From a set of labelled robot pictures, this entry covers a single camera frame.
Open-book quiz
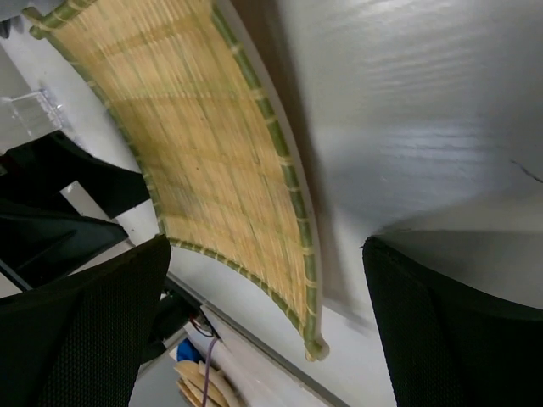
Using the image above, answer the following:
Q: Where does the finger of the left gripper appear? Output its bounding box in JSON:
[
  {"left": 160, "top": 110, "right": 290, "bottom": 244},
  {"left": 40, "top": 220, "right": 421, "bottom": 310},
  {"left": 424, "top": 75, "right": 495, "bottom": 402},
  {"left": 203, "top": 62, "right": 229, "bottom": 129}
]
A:
[
  {"left": 1, "top": 199, "right": 127, "bottom": 291},
  {"left": 1, "top": 131, "right": 148, "bottom": 218}
]

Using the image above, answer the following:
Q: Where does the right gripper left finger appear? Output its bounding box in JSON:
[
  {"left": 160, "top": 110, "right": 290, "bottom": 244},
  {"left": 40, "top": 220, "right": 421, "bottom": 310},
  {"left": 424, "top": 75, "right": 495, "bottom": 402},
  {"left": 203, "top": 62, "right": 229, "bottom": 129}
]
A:
[{"left": 1, "top": 235, "right": 171, "bottom": 406}]

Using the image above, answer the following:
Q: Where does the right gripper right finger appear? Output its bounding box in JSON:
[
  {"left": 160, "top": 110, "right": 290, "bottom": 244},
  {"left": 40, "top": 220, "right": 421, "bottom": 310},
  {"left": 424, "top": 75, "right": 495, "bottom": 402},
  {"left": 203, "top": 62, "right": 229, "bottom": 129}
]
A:
[{"left": 362, "top": 237, "right": 542, "bottom": 406}]

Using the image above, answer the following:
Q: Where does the woven bamboo mat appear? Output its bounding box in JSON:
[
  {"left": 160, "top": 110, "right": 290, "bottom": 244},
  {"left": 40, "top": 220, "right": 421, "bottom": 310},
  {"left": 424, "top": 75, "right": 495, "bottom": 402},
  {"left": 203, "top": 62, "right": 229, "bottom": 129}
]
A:
[{"left": 24, "top": 1, "right": 329, "bottom": 360}]

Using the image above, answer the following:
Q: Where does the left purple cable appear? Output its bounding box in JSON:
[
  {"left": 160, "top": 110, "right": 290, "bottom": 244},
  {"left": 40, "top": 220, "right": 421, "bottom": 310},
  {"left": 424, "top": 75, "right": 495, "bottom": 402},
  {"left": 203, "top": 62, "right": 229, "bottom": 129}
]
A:
[{"left": 199, "top": 337, "right": 221, "bottom": 407}]

